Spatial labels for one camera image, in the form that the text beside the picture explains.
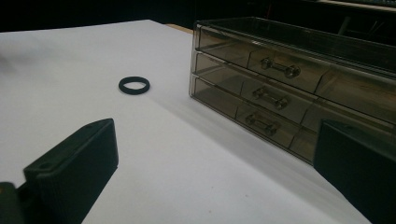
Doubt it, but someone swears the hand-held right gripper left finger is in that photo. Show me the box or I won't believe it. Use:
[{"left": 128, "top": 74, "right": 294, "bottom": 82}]
[{"left": 18, "top": 118, "right": 120, "bottom": 224}]

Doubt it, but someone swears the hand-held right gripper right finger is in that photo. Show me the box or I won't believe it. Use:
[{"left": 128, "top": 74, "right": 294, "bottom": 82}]
[{"left": 312, "top": 119, "right": 396, "bottom": 224}]

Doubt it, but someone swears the black rubber ring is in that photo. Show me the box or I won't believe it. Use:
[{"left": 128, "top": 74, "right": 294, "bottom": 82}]
[{"left": 118, "top": 76, "right": 151, "bottom": 96}]

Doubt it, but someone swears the smoky clear drawer organizer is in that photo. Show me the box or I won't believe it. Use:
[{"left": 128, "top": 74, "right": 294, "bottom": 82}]
[{"left": 188, "top": 17, "right": 396, "bottom": 165}]

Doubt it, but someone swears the white board sheet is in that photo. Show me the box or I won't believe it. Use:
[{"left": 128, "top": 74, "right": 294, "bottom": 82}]
[{"left": 0, "top": 19, "right": 372, "bottom": 224}]

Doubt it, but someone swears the wooden table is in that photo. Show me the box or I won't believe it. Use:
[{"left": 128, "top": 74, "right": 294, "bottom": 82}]
[{"left": 165, "top": 22, "right": 194, "bottom": 35}]

